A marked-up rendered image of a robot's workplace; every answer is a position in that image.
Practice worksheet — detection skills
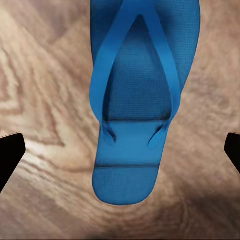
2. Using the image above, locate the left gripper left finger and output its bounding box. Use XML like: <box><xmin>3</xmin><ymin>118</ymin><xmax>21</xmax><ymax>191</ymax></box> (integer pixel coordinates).
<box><xmin>0</xmin><ymin>133</ymin><xmax>26</xmax><ymax>193</ymax></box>

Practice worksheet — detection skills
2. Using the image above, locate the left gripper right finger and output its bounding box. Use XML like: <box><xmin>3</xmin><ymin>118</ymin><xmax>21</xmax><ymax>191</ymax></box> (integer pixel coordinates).
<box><xmin>224</xmin><ymin>133</ymin><xmax>240</xmax><ymax>172</ymax></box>

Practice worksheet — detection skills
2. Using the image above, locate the sandal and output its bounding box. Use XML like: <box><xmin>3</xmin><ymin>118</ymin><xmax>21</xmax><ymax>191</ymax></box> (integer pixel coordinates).
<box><xmin>89</xmin><ymin>0</ymin><xmax>201</xmax><ymax>206</ymax></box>

